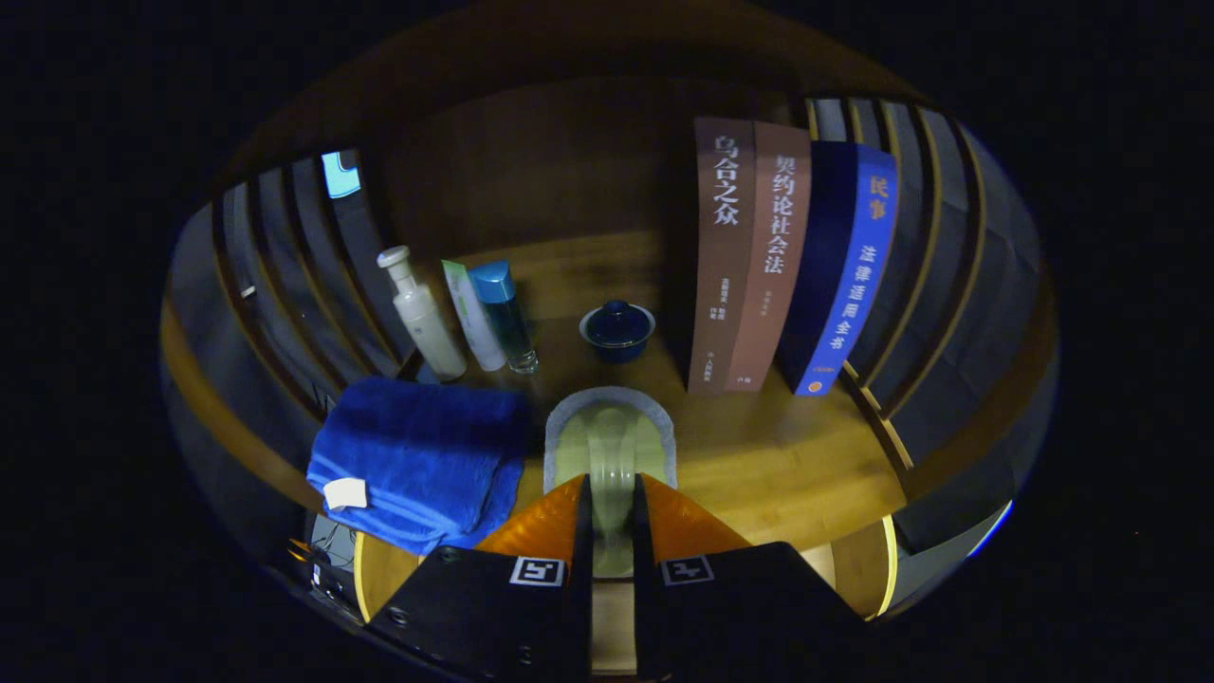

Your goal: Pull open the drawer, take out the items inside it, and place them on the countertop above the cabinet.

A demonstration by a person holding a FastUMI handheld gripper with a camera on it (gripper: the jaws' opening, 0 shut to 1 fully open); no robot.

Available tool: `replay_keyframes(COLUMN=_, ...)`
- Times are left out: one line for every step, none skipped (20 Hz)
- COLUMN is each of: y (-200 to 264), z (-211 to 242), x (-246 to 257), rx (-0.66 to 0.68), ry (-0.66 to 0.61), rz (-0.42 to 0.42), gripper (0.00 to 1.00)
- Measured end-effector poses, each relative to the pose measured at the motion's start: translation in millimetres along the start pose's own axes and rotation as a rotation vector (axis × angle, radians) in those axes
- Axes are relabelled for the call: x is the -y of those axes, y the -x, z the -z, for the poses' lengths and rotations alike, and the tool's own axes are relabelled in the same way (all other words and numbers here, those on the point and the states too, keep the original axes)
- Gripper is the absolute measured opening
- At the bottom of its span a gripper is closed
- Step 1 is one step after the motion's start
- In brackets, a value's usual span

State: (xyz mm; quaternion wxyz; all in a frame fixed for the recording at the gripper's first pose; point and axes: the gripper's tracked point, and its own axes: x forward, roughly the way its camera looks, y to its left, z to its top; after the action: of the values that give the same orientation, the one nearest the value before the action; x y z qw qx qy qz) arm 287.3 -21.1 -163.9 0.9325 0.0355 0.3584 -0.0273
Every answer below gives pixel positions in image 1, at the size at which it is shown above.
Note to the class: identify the wooden countertop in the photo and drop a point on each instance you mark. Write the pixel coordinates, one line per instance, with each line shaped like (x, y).
(759, 455)

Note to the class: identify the reddish brown book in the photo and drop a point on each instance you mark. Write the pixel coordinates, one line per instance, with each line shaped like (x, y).
(773, 285)

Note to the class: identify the white green tube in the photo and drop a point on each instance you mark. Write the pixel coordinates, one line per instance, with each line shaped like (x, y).
(474, 323)

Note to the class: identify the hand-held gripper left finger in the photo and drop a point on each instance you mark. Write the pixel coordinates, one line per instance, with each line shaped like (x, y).
(580, 588)

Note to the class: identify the dark blue lidded teacup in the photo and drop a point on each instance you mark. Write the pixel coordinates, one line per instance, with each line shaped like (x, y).
(616, 332)

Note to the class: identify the folded blue towel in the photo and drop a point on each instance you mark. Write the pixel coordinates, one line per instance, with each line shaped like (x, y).
(417, 455)

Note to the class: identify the white pump bottle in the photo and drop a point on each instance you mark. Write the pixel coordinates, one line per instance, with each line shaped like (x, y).
(427, 323)

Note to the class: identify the dark brown book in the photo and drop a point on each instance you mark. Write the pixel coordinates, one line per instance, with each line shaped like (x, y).
(723, 285)

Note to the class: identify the blue book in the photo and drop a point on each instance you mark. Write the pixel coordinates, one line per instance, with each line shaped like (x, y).
(854, 285)

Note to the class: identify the teal capped bottle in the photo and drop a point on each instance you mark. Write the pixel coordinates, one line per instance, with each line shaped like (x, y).
(507, 323)

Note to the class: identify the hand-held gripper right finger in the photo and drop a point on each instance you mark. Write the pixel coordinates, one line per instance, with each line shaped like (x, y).
(645, 598)

